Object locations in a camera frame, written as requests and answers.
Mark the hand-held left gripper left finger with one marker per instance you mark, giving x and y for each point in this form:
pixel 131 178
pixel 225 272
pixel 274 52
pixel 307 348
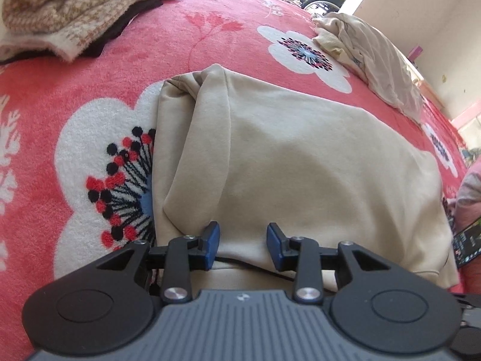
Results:
pixel 212 241

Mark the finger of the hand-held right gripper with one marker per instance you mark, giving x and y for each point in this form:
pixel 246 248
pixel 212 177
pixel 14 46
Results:
pixel 469 310

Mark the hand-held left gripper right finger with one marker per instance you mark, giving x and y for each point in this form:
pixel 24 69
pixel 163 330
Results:
pixel 273 247

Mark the beige hoodie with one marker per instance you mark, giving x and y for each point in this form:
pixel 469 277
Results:
pixel 300 165

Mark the red floral blanket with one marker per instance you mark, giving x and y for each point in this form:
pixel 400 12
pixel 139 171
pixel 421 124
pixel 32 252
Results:
pixel 124 75

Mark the purple box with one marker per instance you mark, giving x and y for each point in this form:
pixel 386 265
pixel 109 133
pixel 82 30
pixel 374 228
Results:
pixel 416 52

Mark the white shirt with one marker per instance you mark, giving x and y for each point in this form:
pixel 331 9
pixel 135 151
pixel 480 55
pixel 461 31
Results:
pixel 379 64

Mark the cream cloth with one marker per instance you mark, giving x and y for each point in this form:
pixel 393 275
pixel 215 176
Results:
pixel 22 49

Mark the pink beige knit sweater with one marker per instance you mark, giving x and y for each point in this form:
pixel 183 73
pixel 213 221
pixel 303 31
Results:
pixel 75 3

